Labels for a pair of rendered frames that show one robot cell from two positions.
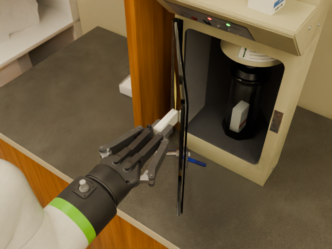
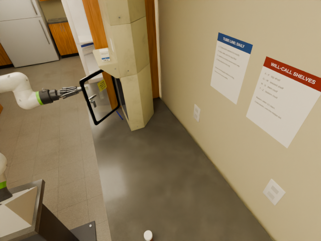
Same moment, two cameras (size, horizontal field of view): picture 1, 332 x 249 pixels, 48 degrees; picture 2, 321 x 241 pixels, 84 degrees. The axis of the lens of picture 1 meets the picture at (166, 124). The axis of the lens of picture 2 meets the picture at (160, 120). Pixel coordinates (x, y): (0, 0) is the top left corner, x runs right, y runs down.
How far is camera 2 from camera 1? 109 cm
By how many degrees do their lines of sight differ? 26
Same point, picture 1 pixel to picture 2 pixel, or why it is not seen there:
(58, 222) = (32, 93)
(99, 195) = (45, 93)
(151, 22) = not seen: hidden behind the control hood
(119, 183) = (53, 93)
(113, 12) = not seen: hidden behind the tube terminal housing
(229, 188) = (122, 127)
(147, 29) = not seen: hidden behind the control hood
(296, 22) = (103, 64)
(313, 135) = (166, 125)
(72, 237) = (33, 98)
